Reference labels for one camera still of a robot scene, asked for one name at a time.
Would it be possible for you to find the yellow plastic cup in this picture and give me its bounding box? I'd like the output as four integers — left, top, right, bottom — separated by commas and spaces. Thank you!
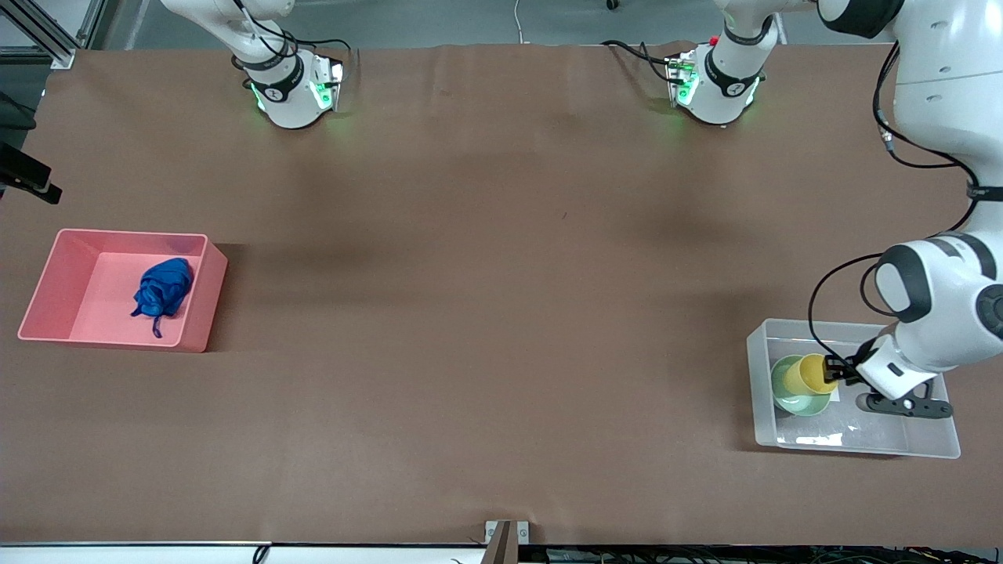
786, 354, 841, 395

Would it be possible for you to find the mint green bowl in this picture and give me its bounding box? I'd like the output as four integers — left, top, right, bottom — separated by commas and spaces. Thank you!
771, 354, 833, 418

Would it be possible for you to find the blue cloth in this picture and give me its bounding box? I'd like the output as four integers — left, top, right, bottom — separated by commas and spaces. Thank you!
130, 258, 194, 339

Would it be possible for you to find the translucent white plastic box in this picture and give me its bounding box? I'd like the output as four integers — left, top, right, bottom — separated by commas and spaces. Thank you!
746, 318, 961, 460

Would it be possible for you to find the pink plastic box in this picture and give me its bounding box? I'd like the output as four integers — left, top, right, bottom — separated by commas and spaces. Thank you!
17, 228, 229, 353

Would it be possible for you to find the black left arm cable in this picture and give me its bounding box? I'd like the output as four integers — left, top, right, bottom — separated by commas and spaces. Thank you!
807, 43, 1003, 373

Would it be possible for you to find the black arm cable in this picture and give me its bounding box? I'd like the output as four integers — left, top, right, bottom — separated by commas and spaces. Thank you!
234, 0, 355, 60
807, 43, 1003, 373

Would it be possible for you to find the black left base cable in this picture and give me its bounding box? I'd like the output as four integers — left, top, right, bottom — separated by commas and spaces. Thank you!
601, 39, 676, 81

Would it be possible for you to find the metal table clamp bracket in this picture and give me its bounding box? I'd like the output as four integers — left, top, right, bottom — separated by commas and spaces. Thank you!
484, 520, 531, 564

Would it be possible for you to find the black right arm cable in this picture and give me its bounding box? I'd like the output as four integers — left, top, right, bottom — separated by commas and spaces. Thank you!
234, 0, 355, 60

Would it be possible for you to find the black mounting bracket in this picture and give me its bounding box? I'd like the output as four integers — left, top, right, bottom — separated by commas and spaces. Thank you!
0, 90, 63, 206

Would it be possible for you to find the aluminium extrusion frame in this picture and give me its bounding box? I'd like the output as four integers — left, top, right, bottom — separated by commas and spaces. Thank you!
0, 0, 108, 70

